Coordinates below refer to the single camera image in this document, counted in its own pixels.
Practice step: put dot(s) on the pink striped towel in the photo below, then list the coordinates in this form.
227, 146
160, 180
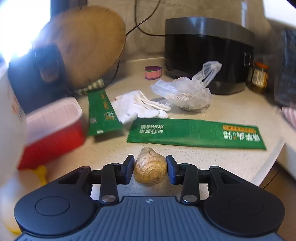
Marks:
289, 114

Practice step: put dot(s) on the brown ginger root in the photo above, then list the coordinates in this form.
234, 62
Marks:
150, 168

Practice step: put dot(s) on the clear plastic bag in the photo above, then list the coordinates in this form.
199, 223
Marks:
191, 94

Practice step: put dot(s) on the dark plastic wrapped package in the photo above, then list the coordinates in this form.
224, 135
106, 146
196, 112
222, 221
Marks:
284, 87

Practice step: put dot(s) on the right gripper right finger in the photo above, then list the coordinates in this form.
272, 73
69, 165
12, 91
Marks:
190, 177

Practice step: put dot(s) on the red white plastic box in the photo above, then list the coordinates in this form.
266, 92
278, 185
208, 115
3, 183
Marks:
52, 131

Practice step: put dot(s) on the purple pink sponge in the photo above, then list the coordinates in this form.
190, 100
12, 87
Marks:
152, 72

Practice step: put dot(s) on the small green food wrapper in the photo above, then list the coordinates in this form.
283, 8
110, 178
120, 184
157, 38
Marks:
102, 117

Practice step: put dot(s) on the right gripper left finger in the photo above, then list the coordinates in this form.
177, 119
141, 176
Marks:
111, 175

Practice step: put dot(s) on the glass jar of pickles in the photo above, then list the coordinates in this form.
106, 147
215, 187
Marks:
258, 77

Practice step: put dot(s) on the white cloth glove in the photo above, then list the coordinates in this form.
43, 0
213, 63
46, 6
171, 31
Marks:
130, 106

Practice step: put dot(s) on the black square rice cooker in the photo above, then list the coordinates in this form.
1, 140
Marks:
192, 41

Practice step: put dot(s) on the long green food wrapper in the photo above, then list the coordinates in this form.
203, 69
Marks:
195, 133

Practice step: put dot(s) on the green white checkered cloth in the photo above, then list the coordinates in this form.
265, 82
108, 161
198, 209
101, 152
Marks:
96, 85

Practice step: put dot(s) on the round wooden cutting board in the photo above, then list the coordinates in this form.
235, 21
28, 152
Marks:
90, 39

